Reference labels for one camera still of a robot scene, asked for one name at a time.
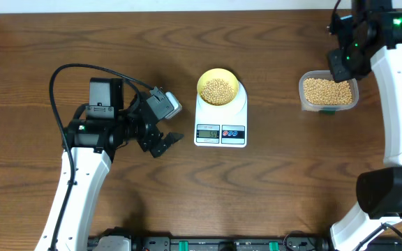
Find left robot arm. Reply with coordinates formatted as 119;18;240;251
36;78;183;250

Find clear plastic container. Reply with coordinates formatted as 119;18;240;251
299;70;359;112

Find soybeans in container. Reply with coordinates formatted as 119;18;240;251
303;78;354;105

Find left black cable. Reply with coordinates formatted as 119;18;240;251
48;63;155;251

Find white digital kitchen scale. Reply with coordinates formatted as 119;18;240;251
193;82;248;148

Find soybeans in bowl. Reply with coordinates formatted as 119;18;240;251
200;78;236;106

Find pale yellow bowl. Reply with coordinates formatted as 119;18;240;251
197;68;239;102

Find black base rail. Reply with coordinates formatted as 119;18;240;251
87;227;402;251

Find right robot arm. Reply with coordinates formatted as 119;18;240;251
327;0;402;250

